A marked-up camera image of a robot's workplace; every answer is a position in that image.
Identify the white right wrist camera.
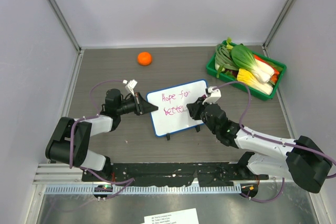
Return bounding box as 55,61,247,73
202,86,222,104

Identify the yellow white napa cabbage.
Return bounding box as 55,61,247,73
237,68,273,95

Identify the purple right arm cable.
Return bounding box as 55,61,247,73
214,81,336,204

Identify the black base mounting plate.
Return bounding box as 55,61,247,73
94,162,269,187

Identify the blue framed whiteboard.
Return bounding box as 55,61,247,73
146,79,207,137

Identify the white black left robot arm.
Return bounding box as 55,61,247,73
45,89,158,182

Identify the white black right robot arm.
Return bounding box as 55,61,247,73
187,97,332,194

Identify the green plastic basket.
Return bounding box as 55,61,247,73
206,40,287,101

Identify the white printed paper sheet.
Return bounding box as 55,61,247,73
144,208,199,224

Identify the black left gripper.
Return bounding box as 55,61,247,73
117,92,158,116

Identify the green long beans bundle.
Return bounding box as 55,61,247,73
215,44,239,78

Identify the green bok choy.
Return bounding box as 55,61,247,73
231,45,271,83

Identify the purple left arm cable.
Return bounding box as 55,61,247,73
68,79,136,200

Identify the orange tangerine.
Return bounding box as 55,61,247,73
137,52,152,66

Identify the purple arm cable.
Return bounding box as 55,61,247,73
68,79,136,200
214,81,336,204

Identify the slotted cable duct rail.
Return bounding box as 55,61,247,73
45,183,242,195

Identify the red orange pepper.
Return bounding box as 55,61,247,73
254,55,283,85

